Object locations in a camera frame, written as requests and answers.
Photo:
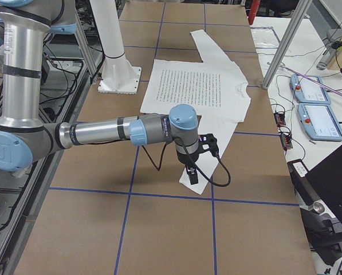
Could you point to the blue teach pendant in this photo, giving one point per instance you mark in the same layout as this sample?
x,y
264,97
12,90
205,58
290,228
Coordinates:
x,y
319,122
306,91

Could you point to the clear plastic water bottle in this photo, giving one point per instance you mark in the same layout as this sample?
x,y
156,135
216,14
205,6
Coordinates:
x,y
326,58

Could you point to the clear plastic document sleeve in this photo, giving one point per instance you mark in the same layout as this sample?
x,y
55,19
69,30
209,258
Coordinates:
x,y
265,37

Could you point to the black computer monitor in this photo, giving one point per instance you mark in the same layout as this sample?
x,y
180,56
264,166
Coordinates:
x,y
326,180

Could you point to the black box with white label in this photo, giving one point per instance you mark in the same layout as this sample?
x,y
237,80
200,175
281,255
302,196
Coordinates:
x,y
298,172

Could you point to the near blue teach pendant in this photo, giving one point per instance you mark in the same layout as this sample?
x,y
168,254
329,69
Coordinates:
x,y
319,122

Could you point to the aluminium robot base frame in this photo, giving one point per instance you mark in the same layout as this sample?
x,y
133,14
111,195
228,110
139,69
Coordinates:
x,y
27,165

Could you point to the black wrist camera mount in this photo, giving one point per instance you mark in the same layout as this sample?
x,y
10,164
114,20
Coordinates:
x,y
208,143

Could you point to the metal grabber stick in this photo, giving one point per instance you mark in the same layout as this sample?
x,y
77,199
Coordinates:
x,y
313,81

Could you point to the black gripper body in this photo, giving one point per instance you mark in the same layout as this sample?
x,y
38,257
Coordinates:
x,y
185,159

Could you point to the far blue teach pendant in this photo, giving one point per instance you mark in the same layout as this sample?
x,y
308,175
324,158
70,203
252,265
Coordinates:
x,y
306,91

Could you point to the near small orange circuit board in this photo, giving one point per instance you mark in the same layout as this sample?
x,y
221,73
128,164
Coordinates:
x,y
286,140

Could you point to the white long-sleeve printed t-shirt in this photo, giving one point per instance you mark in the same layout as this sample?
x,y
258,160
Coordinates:
x,y
214,87

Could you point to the aluminium frame post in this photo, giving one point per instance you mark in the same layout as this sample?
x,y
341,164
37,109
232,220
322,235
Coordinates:
x,y
294,23

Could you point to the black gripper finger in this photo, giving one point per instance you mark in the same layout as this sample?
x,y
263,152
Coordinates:
x,y
192,174

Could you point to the red cylinder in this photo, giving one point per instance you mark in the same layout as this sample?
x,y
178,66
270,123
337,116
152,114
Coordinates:
x,y
254,8

